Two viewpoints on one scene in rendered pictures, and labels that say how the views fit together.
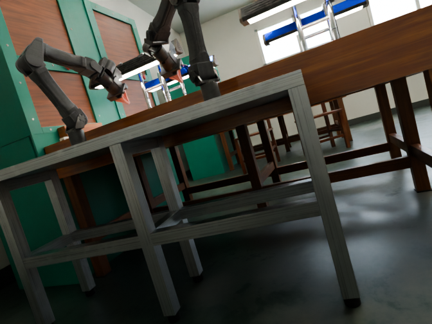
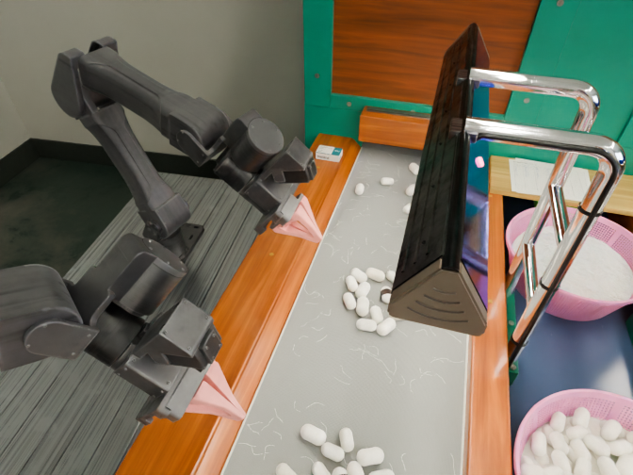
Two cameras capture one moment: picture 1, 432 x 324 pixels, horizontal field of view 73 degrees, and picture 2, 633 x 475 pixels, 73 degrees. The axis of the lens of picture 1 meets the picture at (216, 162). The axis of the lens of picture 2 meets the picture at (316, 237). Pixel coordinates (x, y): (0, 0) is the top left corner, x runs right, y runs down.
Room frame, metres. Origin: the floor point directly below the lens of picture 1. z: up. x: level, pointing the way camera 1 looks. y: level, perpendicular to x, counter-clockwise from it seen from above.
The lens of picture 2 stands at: (1.47, -0.19, 1.34)
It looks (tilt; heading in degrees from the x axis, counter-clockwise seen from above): 42 degrees down; 84
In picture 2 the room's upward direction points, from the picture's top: straight up
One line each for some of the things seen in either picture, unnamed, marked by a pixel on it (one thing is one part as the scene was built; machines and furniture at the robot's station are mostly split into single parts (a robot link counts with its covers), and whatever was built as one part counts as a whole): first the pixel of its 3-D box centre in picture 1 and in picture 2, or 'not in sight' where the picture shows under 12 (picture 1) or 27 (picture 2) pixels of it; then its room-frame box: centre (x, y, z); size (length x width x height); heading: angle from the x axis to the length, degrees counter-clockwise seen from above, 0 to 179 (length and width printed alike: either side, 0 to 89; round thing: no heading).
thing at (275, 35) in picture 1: (312, 20); not in sight; (1.85, -0.81, 1.08); 0.62 x 0.08 x 0.07; 67
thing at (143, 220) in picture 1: (163, 220); not in sight; (1.09, 0.25, 0.31); 1.20 x 0.29 x 0.63; 72
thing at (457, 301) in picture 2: (132, 65); (461, 122); (1.71, 0.30, 1.08); 0.62 x 0.08 x 0.07; 67
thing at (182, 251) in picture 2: (78, 139); (169, 242); (1.23, 0.52, 0.71); 0.20 x 0.07 x 0.08; 72
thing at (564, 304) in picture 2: not in sight; (569, 265); (2.04, 0.35, 0.72); 0.27 x 0.27 x 0.10
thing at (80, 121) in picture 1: (74, 124); (166, 220); (1.24, 0.52, 0.77); 0.09 x 0.06 x 0.06; 55
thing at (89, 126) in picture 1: (82, 130); (421, 131); (1.83, 0.73, 0.83); 0.30 x 0.06 x 0.07; 157
